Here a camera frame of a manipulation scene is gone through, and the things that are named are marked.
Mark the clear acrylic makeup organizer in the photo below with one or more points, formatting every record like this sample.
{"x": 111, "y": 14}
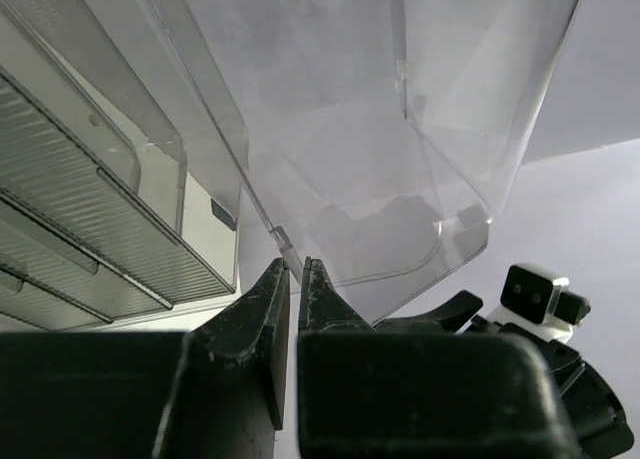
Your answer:
{"x": 157, "y": 154}

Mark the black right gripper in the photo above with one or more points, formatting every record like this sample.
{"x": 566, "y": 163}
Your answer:
{"x": 537, "y": 305}

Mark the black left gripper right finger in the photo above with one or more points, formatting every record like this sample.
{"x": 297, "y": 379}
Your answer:
{"x": 364, "y": 393}

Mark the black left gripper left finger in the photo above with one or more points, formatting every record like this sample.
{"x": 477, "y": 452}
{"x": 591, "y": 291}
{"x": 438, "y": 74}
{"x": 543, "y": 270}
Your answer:
{"x": 231, "y": 387}

